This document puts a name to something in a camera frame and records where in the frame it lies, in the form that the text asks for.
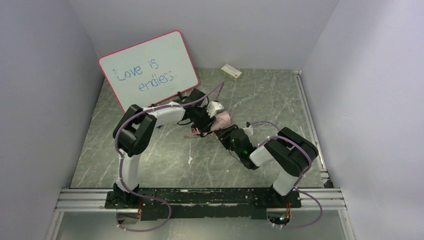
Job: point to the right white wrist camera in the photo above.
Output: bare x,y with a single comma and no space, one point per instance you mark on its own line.
248,129

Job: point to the pink framed whiteboard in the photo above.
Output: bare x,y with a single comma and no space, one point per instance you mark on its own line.
151,71

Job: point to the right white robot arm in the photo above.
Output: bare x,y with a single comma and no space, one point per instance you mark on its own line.
293,153

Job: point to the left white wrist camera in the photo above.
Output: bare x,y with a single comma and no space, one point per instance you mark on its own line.
213,108

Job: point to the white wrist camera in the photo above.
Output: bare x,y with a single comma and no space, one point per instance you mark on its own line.
248,129
213,108

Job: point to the pink and black folding umbrella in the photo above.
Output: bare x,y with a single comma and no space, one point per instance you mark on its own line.
222,121

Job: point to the small white cardboard box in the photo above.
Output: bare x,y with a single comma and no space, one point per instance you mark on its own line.
231,72

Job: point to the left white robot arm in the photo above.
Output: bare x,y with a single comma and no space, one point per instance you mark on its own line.
134,131

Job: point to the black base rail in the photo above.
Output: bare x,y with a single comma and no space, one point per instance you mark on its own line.
177,203

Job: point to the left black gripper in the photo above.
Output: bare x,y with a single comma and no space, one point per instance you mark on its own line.
205,122

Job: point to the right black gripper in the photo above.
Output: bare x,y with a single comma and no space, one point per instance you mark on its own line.
224,136

